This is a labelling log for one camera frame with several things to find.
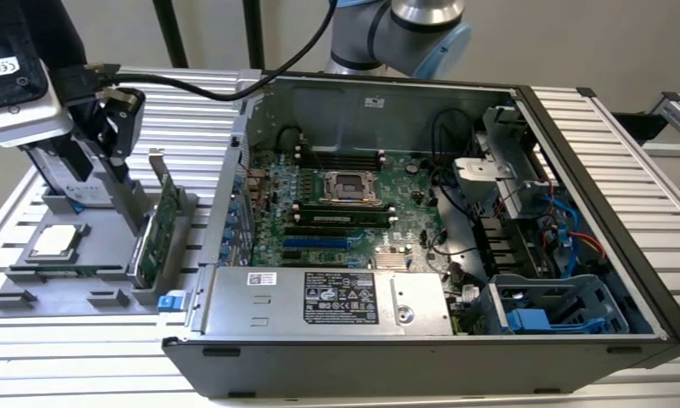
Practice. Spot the green graphics card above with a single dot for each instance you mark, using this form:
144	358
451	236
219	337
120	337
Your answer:
167	221

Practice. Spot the grey disk bay cage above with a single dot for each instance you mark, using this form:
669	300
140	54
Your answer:
590	289

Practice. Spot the CPU socket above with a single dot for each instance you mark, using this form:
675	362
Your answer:
346	187

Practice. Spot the blue expansion slot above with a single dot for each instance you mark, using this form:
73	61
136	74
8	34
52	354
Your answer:
315	244

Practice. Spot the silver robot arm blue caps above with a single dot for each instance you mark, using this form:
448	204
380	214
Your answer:
368	38

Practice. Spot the silver finned heat sink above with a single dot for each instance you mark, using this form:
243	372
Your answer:
392	261

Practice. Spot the silver metal drive cage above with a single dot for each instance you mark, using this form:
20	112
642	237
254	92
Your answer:
499	170

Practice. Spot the black RAM slots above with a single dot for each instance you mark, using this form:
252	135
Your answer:
343	159

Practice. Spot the black metal pole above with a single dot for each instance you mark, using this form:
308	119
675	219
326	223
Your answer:
255	34
169	34

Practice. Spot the green motherboard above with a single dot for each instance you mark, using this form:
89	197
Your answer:
403	204

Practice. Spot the silver CPU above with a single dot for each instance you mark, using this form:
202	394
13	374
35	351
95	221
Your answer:
59	240

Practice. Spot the grey parts rack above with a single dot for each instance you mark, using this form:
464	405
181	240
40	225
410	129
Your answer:
108	251

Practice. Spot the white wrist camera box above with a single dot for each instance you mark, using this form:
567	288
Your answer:
23	115

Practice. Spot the blue plastic case latch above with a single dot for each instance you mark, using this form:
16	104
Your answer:
168	302

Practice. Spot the black table corner cap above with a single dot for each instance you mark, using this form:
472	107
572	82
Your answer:
586	92

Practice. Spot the silver power supply unit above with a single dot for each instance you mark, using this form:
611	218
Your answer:
260	314

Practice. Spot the hard disk in blue carrier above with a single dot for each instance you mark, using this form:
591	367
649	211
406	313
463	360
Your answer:
88	190

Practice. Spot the black open PC case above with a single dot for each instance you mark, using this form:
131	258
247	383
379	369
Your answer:
374	365

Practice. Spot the blue disk bay latch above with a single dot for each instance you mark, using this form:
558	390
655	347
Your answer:
528	319

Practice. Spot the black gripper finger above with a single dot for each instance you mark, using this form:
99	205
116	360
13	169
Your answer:
121	123
77	161

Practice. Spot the green RAM stick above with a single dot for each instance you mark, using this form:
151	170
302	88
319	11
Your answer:
340	218
63	268

